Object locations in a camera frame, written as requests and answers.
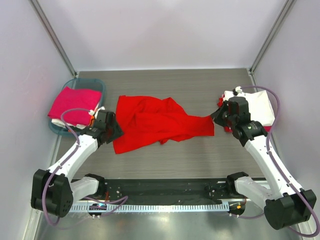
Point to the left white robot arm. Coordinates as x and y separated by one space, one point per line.
53 190

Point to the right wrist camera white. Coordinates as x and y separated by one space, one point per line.
237 91

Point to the folded pink t-shirt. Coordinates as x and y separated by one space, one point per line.
69 98

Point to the aluminium frame post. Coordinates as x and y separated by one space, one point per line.
52 35
283 14

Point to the folded white t-shirt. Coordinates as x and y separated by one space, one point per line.
260 107

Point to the folded red t-shirt in stack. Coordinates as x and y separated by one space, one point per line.
219 104

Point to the folded magenta t-shirt in stack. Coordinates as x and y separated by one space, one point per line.
267 128

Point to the teal plastic laundry basket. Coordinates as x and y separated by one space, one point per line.
81 83

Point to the red t-shirt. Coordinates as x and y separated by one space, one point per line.
146 120
219 104

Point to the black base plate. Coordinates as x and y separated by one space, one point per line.
167 192

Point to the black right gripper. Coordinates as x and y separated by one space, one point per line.
221 115

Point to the slotted cable duct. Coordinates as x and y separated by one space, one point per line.
90 207

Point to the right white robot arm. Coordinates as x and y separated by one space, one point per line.
285 202

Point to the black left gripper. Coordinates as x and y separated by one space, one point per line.
114 129

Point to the left aluminium frame post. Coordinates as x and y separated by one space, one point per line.
52 35

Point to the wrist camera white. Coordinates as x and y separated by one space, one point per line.
94 113
237 91

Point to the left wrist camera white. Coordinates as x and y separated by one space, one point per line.
94 113

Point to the right aluminium frame post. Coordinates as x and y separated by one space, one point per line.
283 14

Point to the orange t-shirt in basket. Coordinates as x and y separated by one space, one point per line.
92 120

